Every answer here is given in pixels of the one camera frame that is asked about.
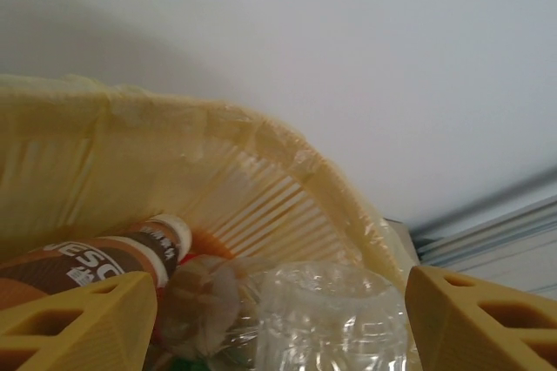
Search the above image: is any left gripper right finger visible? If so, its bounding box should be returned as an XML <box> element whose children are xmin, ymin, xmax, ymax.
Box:
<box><xmin>404</xmin><ymin>265</ymin><xmax>557</xmax><ymax>371</ymax></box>

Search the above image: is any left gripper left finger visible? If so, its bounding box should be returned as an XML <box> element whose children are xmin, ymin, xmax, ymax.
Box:
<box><xmin>0</xmin><ymin>270</ymin><xmax>158</xmax><ymax>371</ymax></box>

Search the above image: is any yellow plastic waste bin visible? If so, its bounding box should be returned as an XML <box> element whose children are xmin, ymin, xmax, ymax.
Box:
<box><xmin>0</xmin><ymin>74</ymin><xmax>419</xmax><ymax>293</ymax></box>

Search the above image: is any brown Nescafe coffee bottle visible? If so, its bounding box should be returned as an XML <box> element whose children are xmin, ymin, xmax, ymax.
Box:
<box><xmin>0</xmin><ymin>212</ymin><xmax>193</xmax><ymax>302</ymax></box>

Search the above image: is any aluminium side rail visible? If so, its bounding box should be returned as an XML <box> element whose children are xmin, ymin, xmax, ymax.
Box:
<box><xmin>408</xmin><ymin>165</ymin><xmax>557</xmax><ymax>298</ymax></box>

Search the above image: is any crushed clear unlabelled bottle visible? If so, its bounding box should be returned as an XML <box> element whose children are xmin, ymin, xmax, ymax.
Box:
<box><xmin>254</xmin><ymin>260</ymin><xmax>417</xmax><ymax>371</ymax></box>

